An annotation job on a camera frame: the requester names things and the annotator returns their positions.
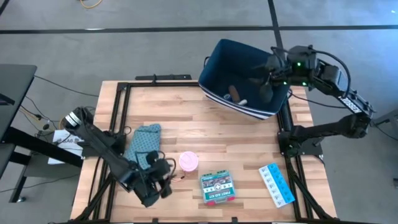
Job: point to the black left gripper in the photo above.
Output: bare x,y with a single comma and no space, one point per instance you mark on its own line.
152,172

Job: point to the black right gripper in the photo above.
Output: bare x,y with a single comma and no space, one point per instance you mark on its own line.
280,71

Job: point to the small white tube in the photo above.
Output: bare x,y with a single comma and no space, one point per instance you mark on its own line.
242,101

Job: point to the brown bottle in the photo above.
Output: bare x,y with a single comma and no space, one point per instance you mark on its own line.
234,92

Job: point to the small pale round item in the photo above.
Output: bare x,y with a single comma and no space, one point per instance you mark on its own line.
227,96

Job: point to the clear cup with pink lid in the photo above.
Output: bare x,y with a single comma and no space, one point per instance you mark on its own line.
188,161

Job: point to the green first aid kit box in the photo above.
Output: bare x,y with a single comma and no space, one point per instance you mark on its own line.
217,186

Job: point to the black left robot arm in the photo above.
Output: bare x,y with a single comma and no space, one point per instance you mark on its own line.
99,140

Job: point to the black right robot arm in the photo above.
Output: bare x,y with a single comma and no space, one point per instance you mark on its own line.
329,127

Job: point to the navy white striped fabric basket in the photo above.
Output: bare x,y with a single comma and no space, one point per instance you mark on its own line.
236,62

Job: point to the teal patterned folded cloth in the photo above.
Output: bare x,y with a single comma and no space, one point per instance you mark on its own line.
144,140

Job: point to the black power strip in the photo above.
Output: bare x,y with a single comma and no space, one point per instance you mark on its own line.
163,77

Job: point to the blue white pill organizer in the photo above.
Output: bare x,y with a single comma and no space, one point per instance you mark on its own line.
276,185

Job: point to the white printed paper sheet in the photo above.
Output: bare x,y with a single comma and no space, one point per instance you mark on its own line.
62,137

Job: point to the grey furniture edge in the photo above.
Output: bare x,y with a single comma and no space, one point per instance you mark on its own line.
387,119

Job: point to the black desk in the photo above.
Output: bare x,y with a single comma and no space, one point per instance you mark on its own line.
12,93

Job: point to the black aluminium table frame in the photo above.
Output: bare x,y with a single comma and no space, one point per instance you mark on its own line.
161,84

